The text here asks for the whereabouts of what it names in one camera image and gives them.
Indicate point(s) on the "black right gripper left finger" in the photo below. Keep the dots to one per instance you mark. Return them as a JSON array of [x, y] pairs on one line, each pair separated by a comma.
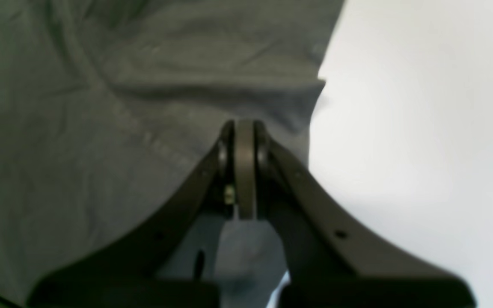
[[168, 260]]

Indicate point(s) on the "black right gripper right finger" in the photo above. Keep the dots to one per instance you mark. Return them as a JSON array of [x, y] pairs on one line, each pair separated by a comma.
[[333, 260]]

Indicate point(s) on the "grey T-shirt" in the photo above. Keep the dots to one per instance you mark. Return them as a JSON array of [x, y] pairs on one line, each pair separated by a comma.
[[107, 105]]

